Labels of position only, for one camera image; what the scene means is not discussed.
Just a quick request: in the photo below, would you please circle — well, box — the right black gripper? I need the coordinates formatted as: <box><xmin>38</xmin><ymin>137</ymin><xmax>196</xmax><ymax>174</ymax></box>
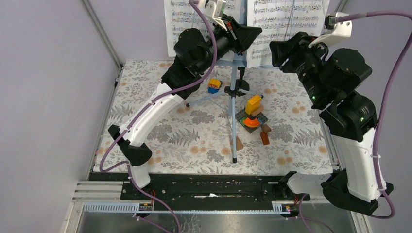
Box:
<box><xmin>268</xmin><ymin>31</ymin><xmax>330</xmax><ymax>105</ymax></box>

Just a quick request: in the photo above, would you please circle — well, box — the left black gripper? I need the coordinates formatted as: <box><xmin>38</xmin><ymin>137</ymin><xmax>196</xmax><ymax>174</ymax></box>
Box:
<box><xmin>195</xmin><ymin>14</ymin><xmax>262</xmax><ymax>74</ymax></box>

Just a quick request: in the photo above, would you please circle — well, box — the light blue music stand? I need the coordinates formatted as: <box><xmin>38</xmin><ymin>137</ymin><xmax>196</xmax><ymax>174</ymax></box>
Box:
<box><xmin>186</xmin><ymin>0</ymin><xmax>326</xmax><ymax>164</ymax></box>

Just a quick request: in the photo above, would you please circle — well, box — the yellow toy block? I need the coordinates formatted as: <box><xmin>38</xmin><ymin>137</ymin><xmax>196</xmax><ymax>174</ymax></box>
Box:
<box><xmin>245</xmin><ymin>95</ymin><xmax>262</xmax><ymax>115</ymax></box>

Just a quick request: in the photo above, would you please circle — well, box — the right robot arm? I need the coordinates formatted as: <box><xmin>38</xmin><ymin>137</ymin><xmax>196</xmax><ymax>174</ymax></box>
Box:
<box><xmin>269</xmin><ymin>32</ymin><xmax>394</xmax><ymax>216</ymax></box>

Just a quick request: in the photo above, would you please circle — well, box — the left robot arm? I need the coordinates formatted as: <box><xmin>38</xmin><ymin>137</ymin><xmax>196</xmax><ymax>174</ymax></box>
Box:
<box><xmin>108</xmin><ymin>15</ymin><xmax>262</xmax><ymax>200</ymax></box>

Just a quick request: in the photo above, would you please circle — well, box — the right black microphone stand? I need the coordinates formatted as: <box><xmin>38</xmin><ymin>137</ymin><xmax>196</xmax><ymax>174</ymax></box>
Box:
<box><xmin>224</xmin><ymin>67</ymin><xmax>250</xmax><ymax>97</ymax></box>

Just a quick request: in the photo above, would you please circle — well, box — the blue yellow toy figure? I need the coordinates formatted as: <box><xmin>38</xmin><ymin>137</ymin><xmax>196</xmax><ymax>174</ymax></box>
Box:
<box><xmin>207</xmin><ymin>79</ymin><xmax>223</xmax><ymax>94</ymax></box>

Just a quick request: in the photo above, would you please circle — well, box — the beige wooden block on plate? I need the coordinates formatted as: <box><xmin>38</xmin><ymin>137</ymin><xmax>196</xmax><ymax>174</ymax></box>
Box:
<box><xmin>251</xmin><ymin>105</ymin><xmax>264</xmax><ymax>117</ymax></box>

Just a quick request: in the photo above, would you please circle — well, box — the floral table mat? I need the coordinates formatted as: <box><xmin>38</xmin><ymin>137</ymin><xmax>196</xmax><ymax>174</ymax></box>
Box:
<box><xmin>93</xmin><ymin>61</ymin><xmax>333</xmax><ymax>175</ymax></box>

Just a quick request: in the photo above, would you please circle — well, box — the orange curved toy block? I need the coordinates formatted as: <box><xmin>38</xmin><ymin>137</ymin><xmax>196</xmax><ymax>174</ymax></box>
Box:
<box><xmin>243</xmin><ymin>117</ymin><xmax>262</xmax><ymax>128</ymax></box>

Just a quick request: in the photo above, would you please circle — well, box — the red brown wooden block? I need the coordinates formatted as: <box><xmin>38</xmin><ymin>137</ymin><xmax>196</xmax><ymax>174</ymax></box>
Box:
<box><xmin>260</xmin><ymin>132</ymin><xmax>270</xmax><ymax>145</ymax></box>

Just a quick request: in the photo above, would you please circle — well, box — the tan wooden block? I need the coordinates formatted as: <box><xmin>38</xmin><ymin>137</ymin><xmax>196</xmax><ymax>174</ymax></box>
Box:
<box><xmin>236</xmin><ymin>136</ymin><xmax>244</xmax><ymax>151</ymax></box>

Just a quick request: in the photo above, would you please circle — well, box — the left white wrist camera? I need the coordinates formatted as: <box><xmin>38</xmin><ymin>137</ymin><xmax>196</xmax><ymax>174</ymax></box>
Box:
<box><xmin>196</xmin><ymin>0</ymin><xmax>227</xmax><ymax>31</ymax></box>

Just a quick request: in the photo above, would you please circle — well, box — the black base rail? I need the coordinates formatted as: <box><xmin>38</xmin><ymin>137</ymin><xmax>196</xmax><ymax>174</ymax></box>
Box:
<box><xmin>118</xmin><ymin>173</ymin><xmax>310</xmax><ymax>212</ymax></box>

